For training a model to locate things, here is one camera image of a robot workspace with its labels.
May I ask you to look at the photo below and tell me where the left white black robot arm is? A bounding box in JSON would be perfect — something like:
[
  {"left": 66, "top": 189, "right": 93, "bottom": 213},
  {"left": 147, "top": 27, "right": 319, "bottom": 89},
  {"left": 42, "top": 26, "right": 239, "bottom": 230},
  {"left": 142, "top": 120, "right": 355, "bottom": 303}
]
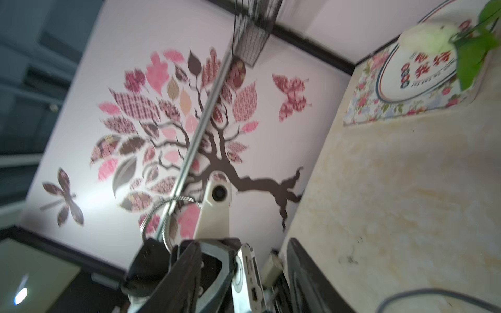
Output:
[{"left": 122, "top": 187, "right": 252, "bottom": 312}]

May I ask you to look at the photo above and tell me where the black USB cable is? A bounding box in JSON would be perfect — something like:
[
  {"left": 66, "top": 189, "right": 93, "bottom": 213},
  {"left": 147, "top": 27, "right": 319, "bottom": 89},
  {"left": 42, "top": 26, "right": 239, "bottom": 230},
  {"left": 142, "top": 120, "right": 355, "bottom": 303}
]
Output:
[{"left": 375, "top": 288, "right": 501, "bottom": 313}]

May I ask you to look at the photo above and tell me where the floral placemat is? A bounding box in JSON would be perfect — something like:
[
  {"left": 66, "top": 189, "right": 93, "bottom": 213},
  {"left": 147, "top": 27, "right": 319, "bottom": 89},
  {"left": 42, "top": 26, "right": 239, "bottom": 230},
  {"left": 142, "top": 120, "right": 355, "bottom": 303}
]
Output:
[{"left": 343, "top": 43, "right": 487, "bottom": 126}]

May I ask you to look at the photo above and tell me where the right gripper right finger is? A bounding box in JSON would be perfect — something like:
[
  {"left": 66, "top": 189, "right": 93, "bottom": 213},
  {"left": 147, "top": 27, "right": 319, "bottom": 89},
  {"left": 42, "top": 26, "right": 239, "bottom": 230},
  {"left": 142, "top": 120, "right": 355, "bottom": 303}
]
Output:
[{"left": 287, "top": 238, "right": 355, "bottom": 313}]

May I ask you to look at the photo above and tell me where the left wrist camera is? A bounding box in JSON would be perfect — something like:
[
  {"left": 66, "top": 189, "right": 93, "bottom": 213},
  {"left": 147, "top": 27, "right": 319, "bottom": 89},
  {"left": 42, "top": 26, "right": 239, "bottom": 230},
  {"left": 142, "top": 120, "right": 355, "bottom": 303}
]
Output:
[{"left": 194, "top": 171, "right": 232, "bottom": 239}]

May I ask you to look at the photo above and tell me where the white flower with leaves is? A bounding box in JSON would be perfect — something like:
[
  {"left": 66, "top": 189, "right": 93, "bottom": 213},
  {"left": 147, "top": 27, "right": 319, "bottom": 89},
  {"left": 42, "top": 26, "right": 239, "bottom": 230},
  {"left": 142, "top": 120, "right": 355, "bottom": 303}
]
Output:
[{"left": 398, "top": 1, "right": 500, "bottom": 91}]

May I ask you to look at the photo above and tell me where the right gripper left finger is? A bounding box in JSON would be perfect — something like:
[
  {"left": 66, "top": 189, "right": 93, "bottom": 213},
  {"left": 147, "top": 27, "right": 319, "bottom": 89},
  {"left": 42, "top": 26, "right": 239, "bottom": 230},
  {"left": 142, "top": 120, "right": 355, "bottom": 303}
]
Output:
[{"left": 133, "top": 239, "right": 202, "bottom": 312}]

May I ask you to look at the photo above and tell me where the aluminium rail left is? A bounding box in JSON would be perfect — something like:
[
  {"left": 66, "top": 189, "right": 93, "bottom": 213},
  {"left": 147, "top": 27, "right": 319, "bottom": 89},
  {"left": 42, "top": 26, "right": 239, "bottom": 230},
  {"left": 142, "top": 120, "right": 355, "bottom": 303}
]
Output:
[{"left": 156, "top": 50, "right": 233, "bottom": 251}]

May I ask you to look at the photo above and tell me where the black wire basket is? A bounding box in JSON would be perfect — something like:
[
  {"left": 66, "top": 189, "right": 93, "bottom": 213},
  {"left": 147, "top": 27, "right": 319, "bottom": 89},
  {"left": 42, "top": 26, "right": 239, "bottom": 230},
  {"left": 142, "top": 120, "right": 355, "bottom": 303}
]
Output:
[{"left": 232, "top": 0, "right": 283, "bottom": 67}]

